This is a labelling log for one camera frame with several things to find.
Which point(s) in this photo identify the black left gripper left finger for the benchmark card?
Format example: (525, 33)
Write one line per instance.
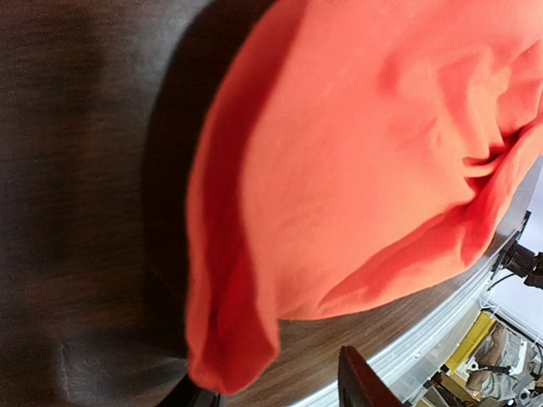
(187, 394)

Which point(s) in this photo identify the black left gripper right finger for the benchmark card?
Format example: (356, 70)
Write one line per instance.
(359, 385)

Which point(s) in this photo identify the orange t-shirt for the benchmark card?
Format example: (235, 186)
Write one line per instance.
(356, 152)

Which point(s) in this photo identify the yellow box clutter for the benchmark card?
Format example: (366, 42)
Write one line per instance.
(470, 343)

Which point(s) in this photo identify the aluminium front rail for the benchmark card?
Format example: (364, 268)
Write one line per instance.
(406, 342)

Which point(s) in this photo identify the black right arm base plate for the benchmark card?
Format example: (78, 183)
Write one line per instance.
(519, 261)

